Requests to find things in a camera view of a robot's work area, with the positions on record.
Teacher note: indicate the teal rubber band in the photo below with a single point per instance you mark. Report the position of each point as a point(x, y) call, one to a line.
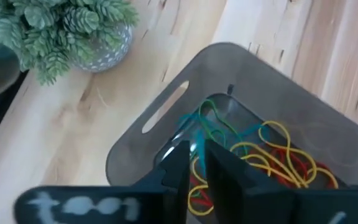
point(200, 146)

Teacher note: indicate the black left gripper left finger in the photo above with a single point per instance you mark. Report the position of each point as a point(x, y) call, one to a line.
point(169, 193)

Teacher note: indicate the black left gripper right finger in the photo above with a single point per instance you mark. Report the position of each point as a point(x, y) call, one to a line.
point(241, 193)

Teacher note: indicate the long red rubber band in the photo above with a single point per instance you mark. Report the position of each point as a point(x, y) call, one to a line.
point(286, 182)

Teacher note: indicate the grey translucent plastic bin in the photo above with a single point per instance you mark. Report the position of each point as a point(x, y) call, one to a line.
point(228, 68)

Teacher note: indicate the green rubber band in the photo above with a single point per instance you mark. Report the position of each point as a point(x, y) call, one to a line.
point(210, 100)

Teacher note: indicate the artificial plant in speckled pot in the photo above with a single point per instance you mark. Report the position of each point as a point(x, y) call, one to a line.
point(51, 31)

